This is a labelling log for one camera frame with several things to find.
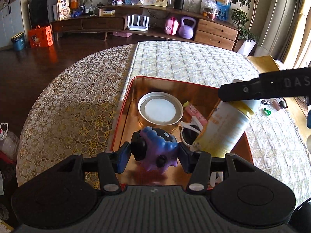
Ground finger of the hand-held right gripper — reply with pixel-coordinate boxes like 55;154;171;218
218;67;311;102

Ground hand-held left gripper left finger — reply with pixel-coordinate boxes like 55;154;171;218
52;142;132;195

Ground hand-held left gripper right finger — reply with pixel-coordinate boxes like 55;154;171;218
178;148;258;195

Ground small black red gadget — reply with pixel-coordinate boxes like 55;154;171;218
272;97;288;110

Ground white sunglasses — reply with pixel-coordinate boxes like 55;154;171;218
179;116;223;188

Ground purple squishy toy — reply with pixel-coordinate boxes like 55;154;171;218
131;127;180;174

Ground red tin box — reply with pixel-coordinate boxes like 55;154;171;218
110;76;255;190

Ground pink highlighter pen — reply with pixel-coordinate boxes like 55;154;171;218
183;101;209;127

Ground white yellow bottle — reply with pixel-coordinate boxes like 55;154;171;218
189;79;262;158

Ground round gold tin lid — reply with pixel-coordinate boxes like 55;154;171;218
137;91;184;135

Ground beige curtain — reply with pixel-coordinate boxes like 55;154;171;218
279;0;311;69

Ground lace circle-pattern tablecloth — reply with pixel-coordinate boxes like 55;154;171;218
16;44;137;188

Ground wooden TV cabinet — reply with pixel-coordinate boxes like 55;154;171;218
51;3;241;52

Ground quilted cream table mat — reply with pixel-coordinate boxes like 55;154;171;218
106;40;311;201

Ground tall potted tree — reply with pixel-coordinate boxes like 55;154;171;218
229;0;268;57

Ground blue gift box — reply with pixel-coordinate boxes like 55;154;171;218
216;1;231;21

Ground plastic bag of fruit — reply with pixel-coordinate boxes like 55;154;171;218
200;0;218;20

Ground purple kettlebell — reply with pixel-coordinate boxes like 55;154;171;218
178;17;197;39

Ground white scalloped decor panel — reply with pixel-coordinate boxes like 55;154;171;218
184;0;215;11

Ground pink toy suitcase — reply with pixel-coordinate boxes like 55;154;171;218
165;16;180;36

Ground clear plastic water jug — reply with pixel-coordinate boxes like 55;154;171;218
0;123;20;162

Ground white router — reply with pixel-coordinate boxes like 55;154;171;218
128;14;149;31

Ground orange gift box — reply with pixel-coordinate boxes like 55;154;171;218
28;25;54;49

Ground teal waste bin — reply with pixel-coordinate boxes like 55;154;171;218
11;32;27;51

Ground white snack bag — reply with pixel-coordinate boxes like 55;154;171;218
57;0;72;20

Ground black mini fridge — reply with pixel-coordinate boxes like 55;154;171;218
28;0;63;29

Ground wall cabinet with shelves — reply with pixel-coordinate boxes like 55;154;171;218
0;0;30;49

